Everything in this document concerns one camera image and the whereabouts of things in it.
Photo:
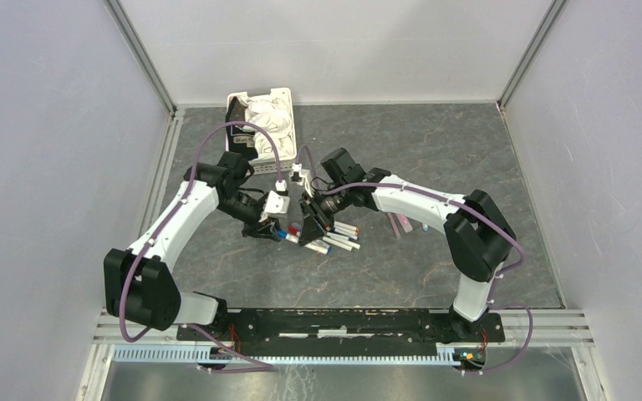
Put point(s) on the orange cap marker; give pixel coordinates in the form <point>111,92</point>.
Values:
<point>346,227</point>

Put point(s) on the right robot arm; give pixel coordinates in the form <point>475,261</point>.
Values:
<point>477,233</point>

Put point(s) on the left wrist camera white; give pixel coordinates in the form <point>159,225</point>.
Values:
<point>275,206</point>

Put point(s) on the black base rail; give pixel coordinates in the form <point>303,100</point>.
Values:
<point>354,332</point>

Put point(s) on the black printed shirt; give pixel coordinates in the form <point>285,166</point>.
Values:
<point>239,139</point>

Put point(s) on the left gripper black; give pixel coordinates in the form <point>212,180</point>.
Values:
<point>268,229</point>

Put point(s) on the white plastic basket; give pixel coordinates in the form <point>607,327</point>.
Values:
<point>267,137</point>

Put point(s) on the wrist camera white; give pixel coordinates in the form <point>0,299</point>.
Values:
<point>303,178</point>
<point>275,206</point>

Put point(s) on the blue cap marker upper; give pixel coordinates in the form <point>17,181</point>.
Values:
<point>350,234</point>

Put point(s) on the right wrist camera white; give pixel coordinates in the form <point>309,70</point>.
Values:
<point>303,178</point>

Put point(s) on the blue cap marker lower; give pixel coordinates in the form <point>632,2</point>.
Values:
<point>342,242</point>

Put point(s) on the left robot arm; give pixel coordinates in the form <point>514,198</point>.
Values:
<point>138,282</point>

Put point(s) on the white crumpled cloth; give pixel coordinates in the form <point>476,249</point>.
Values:
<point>274,115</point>

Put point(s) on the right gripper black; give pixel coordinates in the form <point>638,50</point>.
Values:
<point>314,223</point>

